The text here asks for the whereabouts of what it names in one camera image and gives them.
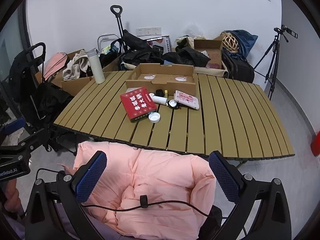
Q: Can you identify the pink bag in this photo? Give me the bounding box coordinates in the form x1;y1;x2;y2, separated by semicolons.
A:
43;52;68;80

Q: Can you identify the black trolley handle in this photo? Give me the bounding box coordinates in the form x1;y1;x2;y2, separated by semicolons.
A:
110;4;125;45

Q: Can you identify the lilac garment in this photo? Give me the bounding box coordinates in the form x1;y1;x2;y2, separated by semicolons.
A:
55;200;107;240

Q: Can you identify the pink down jacket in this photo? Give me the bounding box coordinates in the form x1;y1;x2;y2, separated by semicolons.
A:
57;141;217;237

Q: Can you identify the red printed box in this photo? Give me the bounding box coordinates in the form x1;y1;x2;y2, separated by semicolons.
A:
120;87;158;123

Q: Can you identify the plain cardboard box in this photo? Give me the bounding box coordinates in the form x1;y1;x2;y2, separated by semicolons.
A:
102;59;121;72

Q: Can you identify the black cable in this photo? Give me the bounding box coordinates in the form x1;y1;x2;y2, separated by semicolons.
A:
36;167;210;218

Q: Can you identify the glass door black frame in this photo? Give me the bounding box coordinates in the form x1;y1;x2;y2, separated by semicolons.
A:
0;0;33;120

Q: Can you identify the black cloth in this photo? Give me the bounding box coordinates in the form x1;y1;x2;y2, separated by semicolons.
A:
199;205;223;240

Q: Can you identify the white plastic bag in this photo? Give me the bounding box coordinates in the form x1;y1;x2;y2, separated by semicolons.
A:
186;24;204;39

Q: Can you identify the black folding cart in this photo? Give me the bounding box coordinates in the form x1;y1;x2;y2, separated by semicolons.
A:
9;42;78;155

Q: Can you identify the small round black case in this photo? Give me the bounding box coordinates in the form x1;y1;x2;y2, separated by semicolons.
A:
167;99;182;110

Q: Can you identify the black jacket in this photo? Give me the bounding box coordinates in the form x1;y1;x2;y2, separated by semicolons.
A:
175;46;212;67

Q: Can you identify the black suitcase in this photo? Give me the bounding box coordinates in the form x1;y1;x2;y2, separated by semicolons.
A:
221;49;255;83

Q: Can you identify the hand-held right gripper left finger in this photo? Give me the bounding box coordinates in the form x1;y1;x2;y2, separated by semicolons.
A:
25;151;108;240

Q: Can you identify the white thermos bottle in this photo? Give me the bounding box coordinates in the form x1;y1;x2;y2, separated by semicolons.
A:
86;47;106;84

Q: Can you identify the open cardboard box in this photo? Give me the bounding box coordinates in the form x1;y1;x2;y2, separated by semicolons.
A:
194;35;223;70

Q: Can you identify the woven rattan ball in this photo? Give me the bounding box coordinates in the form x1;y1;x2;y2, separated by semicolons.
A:
222;32;241;53

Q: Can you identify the white tube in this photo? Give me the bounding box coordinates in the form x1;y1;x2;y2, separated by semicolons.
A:
149;93;168;106

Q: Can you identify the black phone clamp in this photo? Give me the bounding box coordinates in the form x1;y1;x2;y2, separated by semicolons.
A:
281;24;298;43

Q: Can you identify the pink and white packet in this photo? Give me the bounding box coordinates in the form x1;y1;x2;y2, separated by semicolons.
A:
174;90;200;110

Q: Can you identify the large cardboard box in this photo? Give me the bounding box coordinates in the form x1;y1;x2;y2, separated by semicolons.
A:
36;50;100;97

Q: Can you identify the blue flat item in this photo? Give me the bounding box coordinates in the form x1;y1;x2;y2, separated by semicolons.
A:
162;58;183;66

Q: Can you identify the printed product box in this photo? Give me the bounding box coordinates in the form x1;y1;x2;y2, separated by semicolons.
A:
146;35;171;54

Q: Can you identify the cardboard tray box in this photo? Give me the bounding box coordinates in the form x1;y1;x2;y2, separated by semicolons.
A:
125;64;197;97

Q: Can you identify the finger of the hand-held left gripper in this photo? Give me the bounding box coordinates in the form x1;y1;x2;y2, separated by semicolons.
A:
0;129;49;157
0;118;27;137

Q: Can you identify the beige cloth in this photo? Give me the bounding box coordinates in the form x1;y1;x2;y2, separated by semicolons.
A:
62;50;92;82

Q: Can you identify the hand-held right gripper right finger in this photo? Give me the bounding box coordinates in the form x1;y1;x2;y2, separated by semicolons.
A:
209;151;292;240

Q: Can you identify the red object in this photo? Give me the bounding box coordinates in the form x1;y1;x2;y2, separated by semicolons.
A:
311;130;320;157

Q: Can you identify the black clothes heap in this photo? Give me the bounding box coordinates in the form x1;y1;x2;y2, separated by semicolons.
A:
100;29;175;72

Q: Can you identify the white metal frame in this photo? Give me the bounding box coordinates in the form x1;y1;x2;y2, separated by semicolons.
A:
97;33;120;53

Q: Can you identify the black tripod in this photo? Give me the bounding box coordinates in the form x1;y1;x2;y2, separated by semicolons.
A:
252;27;283;101

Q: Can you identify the person's left hand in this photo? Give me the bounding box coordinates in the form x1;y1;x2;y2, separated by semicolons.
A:
0;180;20;218

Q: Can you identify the blue bag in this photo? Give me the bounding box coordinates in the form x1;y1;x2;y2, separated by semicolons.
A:
231;29;258;58

